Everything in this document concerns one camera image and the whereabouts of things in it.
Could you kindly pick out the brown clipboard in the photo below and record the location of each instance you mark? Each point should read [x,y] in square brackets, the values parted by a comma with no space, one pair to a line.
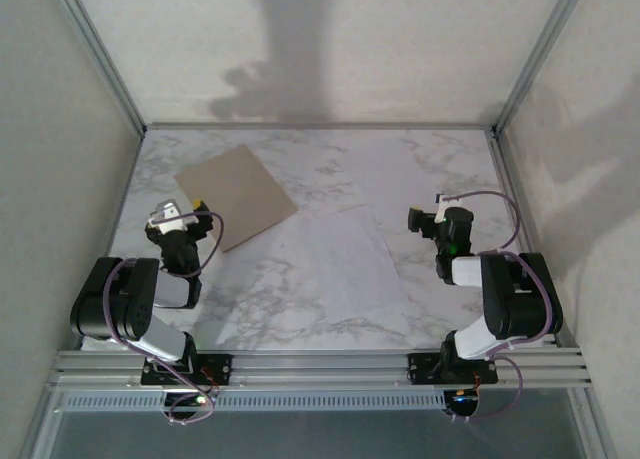
[237,199]

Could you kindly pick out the white paper sheet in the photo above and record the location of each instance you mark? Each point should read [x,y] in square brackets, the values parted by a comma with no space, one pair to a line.
[360,269]

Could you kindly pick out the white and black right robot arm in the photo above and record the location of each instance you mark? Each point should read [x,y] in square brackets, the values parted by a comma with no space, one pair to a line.
[515,299]

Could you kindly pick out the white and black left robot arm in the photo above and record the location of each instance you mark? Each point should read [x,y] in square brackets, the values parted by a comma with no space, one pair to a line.
[130,299]

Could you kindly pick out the small lit controller board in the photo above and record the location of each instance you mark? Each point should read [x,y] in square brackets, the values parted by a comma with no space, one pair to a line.
[197,401]
[462,399]

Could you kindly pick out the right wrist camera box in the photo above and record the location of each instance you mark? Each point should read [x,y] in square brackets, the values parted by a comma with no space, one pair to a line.
[441,211]

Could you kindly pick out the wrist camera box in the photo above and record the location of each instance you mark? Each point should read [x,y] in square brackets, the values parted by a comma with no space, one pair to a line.
[441,211]
[167,212]

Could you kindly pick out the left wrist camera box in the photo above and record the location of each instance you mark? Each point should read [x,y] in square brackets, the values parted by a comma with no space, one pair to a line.
[167,212]

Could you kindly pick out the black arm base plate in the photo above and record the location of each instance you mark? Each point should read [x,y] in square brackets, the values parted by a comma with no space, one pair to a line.
[420,366]
[220,369]

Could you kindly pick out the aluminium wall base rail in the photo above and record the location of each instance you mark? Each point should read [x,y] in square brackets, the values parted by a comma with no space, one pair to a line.
[320,126]

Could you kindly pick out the aluminium frame post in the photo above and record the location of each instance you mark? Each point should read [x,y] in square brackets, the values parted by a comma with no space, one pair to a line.
[536,59]
[101,59]

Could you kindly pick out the aluminium table edge rail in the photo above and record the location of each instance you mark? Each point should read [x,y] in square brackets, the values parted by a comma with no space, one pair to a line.
[320,369]

